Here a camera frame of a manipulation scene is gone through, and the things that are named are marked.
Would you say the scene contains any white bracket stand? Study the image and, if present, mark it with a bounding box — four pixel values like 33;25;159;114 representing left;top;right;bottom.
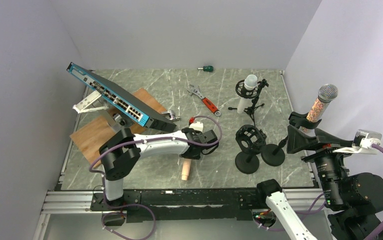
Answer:
72;90;110;114

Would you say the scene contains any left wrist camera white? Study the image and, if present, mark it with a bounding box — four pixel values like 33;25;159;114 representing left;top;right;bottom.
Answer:
188;117;204;132

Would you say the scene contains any grey metal mount block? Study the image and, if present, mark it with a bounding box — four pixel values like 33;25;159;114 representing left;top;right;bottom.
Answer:
106;113;134;133

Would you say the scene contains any wooden board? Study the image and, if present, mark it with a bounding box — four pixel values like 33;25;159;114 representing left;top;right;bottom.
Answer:
70;88;167;164

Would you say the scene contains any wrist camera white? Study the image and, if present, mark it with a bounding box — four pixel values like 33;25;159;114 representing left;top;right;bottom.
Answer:
332;129;383;155
188;117;204;132

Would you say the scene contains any silver metal clamp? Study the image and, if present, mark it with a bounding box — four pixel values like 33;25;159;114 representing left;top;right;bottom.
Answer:
160;110;181;122

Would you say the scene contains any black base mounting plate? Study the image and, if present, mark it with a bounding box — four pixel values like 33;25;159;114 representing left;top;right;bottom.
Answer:
89;187;267;223

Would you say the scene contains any green stubby screwdriver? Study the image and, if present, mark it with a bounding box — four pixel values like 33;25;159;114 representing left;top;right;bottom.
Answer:
197;65;214;73

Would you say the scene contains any black mini tripod stand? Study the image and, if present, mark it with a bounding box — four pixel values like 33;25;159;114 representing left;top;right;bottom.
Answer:
235;78;269;126

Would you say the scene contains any blue black network switch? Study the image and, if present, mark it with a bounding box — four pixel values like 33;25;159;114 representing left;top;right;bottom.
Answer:
66;62;177;133

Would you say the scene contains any black shock mount desk stand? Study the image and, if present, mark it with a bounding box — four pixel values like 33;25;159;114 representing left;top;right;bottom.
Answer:
234;124;267;175

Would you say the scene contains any black round base clip stand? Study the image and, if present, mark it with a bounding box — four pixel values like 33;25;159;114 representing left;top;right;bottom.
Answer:
261;111;322;167

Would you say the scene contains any white microphone in shock mount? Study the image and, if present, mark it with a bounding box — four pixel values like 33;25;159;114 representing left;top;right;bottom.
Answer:
236;74;258;114

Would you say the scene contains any sprinkle pattern silver microphone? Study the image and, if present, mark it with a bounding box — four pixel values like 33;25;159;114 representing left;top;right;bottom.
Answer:
306;84;339;123

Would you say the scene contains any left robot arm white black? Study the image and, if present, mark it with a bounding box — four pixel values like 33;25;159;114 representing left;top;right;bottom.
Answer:
99;127;220;210

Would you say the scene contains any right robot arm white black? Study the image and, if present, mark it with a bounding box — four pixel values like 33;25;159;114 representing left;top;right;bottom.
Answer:
287;125;383;240

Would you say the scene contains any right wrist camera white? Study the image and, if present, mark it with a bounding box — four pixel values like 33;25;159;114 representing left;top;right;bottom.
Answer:
332;129;383;155

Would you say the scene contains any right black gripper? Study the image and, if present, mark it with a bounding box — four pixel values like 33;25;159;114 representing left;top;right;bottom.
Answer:
286;122;354;204

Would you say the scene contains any red handled adjustable wrench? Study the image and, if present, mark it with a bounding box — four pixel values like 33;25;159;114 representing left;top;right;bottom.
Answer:
187;84;222;117

